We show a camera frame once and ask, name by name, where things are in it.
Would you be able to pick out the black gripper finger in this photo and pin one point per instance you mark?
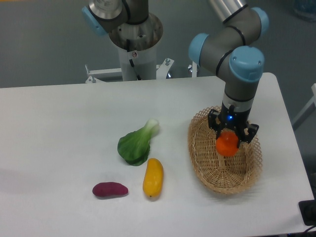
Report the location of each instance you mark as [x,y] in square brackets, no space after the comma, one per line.
[246,132]
[214,122]

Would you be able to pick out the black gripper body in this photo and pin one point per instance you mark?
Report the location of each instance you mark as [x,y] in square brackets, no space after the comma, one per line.
[235,121]

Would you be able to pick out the orange fruit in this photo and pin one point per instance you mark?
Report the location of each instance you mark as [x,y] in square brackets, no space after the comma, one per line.
[226,144]

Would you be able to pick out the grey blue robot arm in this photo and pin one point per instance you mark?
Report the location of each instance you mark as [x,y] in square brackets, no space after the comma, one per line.
[229,54]

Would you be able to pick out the woven wicker basket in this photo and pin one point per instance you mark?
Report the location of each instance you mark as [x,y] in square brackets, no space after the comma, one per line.
[221,174]

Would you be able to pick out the green bok choy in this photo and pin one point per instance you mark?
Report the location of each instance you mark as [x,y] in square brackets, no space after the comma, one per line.
[134,147]

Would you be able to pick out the yellow mango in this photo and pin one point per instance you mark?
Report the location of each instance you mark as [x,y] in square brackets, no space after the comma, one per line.
[153,179]

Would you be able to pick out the black device at table edge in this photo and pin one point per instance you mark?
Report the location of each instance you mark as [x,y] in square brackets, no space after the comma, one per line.
[308,212]

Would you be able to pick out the purple sweet potato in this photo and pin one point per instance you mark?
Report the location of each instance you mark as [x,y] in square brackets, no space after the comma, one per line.
[109,189]

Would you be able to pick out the white frame at right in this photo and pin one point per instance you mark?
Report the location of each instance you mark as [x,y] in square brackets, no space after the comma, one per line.
[306,110]

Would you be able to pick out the white metal base frame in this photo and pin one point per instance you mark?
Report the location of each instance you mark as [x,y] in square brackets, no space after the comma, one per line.
[162,71]

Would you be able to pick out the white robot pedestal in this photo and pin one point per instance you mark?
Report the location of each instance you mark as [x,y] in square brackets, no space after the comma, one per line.
[137,45]

